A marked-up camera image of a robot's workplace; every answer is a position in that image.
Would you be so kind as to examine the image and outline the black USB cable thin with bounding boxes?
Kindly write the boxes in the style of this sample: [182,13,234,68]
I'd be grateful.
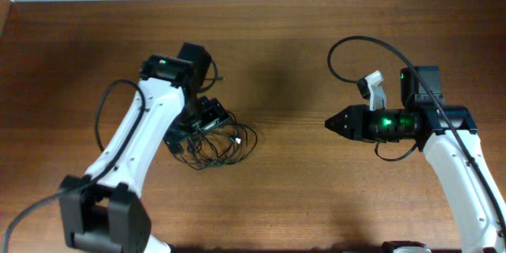
[170,121,259,171]

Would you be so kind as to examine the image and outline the black USB cable thick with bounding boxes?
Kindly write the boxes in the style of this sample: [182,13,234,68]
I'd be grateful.
[163,110,259,171]

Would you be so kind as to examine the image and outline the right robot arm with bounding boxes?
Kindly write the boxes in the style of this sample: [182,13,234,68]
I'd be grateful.
[325,66,505,252]

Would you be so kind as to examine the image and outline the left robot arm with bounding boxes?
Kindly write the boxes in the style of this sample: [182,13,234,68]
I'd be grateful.
[59,43,228,253]

